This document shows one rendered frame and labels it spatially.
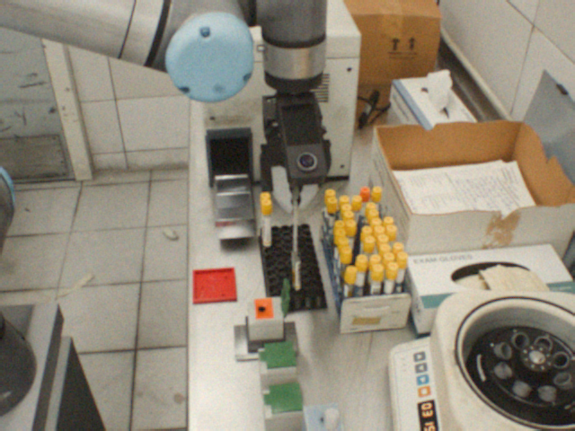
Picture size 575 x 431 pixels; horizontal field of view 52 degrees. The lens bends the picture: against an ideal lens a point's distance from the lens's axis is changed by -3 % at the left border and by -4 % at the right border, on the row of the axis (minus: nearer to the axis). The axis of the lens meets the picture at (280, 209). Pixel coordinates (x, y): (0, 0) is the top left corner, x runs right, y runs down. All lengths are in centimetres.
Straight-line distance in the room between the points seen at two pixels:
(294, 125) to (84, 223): 189
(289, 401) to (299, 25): 44
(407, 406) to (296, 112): 39
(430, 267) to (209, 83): 52
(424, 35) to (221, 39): 102
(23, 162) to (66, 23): 225
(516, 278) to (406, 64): 74
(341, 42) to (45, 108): 174
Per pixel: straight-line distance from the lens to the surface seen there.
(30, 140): 270
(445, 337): 79
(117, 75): 255
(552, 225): 101
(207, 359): 89
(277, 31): 68
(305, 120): 72
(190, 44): 51
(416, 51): 151
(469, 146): 116
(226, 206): 105
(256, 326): 84
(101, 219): 254
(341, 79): 108
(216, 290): 97
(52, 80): 253
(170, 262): 229
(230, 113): 108
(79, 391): 99
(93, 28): 53
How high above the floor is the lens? 159
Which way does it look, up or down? 40 degrees down
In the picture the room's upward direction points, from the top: straight up
